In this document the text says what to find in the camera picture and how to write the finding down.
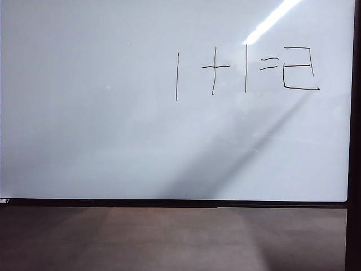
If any white whiteboard with handwriting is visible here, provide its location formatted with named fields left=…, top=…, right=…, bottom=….
left=0, top=0, right=355, bottom=203

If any black whiteboard stand frame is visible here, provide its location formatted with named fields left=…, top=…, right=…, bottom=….
left=0, top=0, right=361, bottom=271

